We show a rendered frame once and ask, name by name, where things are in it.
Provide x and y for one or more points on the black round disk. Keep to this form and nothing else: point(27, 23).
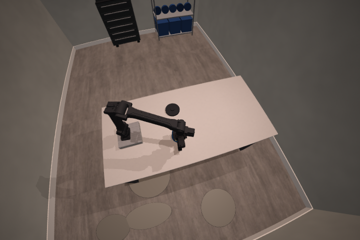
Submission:
point(172, 109)

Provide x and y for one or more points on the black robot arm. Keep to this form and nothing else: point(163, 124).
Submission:
point(117, 114)

